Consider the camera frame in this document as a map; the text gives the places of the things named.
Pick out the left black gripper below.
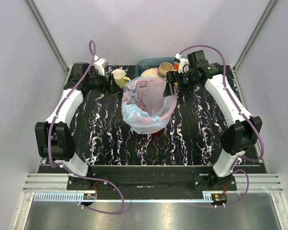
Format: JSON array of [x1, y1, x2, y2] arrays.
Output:
[[85, 69, 122, 95]]

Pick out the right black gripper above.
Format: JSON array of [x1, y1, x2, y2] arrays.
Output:
[[163, 70, 200, 97]]

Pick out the light blue plastic trash bag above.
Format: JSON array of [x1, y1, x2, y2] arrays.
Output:
[[121, 76, 177, 134]]

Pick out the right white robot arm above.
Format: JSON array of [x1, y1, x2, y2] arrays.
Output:
[[163, 50, 262, 190]]

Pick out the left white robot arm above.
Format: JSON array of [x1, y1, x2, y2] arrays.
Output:
[[35, 58, 121, 190]]

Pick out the yellow-green ceramic mug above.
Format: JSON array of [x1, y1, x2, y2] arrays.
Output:
[[111, 69, 131, 89]]

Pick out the orange plastic cup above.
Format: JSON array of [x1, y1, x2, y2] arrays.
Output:
[[173, 61, 180, 71]]

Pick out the beige brown ceramic cup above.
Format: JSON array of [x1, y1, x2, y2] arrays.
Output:
[[157, 62, 175, 81]]

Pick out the cream floral plate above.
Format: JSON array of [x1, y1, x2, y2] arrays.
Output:
[[141, 68, 159, 78]]

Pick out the teal plastic dish tub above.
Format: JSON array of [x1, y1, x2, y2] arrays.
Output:
[[134, 57, 174, 77]]

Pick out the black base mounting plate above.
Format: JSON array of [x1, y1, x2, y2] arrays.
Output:
[[67, 166, 237, 200]]

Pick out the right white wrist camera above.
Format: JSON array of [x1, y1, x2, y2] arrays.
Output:
[[174, 53, 190, 73]]

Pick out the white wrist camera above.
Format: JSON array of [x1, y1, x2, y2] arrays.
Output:
[[94, 55, 108, 76], [174, 53, 190, 73]]

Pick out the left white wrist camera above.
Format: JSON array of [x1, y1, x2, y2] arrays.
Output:
[[94, 55, 108, 76]]

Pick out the left aluminium frame post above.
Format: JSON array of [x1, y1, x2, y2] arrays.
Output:
[[24, 0, 71, 72]]

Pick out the aluminium frame post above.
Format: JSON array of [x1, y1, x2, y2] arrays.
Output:
[[24, 0, 71, 72], [234, 0, 279, 70]]

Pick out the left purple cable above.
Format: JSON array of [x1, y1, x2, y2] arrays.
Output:
[[48, 40, 125, 214]]

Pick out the aluminium front rail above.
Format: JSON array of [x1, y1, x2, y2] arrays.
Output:
[[23, 173, 283, 203]]

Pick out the right aluminium frame post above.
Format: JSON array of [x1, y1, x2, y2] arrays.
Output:
[[234, 0, 279, 70]]

